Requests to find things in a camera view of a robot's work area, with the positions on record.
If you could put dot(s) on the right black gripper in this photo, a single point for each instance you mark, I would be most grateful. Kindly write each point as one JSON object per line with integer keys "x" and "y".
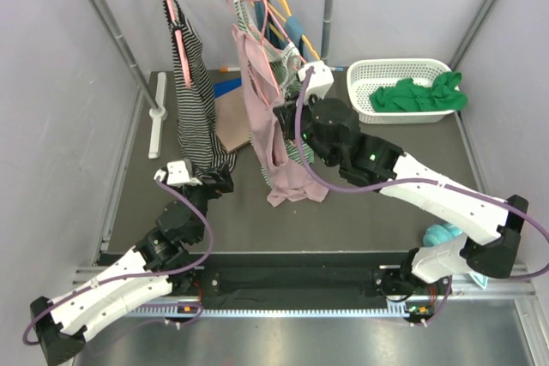
{"x": 286, "y": 114}

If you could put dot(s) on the pink hanger under green top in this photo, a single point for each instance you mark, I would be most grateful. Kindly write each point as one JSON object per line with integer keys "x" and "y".
{"x": 279, "y": 20}

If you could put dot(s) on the pink hanger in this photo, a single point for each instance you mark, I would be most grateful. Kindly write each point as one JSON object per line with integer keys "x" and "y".
{"x": 179, "y": 42}
{"x": 265, "y": 64}
{"x": 279, "y": 20}

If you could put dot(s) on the green white striped tank top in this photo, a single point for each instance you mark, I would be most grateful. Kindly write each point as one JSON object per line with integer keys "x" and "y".
{"x": 293, "y": 63}

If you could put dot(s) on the white plastic basket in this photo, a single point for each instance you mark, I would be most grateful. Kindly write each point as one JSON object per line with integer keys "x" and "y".
{"x": 366, "y": 76}

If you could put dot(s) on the pink hanger under black top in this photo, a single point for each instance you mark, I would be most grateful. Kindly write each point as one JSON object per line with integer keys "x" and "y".
{"x": 179, "y": 42}

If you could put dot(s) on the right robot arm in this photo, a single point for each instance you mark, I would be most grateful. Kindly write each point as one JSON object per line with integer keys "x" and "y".
{"x": 490, "y": 227}

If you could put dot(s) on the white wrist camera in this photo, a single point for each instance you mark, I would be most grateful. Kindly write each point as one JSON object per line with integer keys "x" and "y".
{"x": 177, "y": 174}
{"x": 320, "y": 82}

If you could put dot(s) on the brown cardboard sheet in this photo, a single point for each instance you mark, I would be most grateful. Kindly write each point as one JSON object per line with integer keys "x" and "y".
{"x": 232, "y": 124}

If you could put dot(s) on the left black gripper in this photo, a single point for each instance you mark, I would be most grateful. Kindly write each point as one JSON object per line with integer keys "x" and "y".
{"x": 224, "y": 182}

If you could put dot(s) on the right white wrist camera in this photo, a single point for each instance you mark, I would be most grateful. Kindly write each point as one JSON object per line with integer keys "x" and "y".
{"x": 320, "y": 82}

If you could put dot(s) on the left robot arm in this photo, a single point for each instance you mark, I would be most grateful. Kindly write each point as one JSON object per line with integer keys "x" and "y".
{"x": 156, "y": 266}

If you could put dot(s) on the blue flat object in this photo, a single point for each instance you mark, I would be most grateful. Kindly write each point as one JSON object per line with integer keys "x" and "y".
{"x": 224, "y": 87}

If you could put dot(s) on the black white striped tank top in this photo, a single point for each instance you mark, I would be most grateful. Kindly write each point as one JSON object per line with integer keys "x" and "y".
{"x": 196, "y": 111}

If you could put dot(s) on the white slotted cable duct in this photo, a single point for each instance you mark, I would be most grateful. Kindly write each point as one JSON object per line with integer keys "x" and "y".
{"x": 389, "y": 310}

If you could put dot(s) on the orange tipped white pen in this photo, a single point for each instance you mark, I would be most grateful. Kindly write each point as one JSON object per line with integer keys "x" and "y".
{"x": 229, "y": 69}

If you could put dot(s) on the green garment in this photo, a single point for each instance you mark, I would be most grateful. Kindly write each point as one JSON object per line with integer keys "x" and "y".
{"x": 406, "y": 96}

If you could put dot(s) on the pink tank top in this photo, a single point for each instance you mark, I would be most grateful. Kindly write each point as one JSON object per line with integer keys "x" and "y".
{"x": 287, "y": 178}

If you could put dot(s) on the yellow hanger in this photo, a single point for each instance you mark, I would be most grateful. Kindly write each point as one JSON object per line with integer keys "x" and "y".
{"x": 265, "y": 36}

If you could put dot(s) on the blue tank top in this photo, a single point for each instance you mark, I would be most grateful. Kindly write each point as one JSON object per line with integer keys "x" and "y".
{"x": 293, "y": 27}

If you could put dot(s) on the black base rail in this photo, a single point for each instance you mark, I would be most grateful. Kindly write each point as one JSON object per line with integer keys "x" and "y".
{"x": 302, "y": 281}

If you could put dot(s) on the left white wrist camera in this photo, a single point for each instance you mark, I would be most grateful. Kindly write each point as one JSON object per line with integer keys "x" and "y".
{"x": 177, "y": 174}

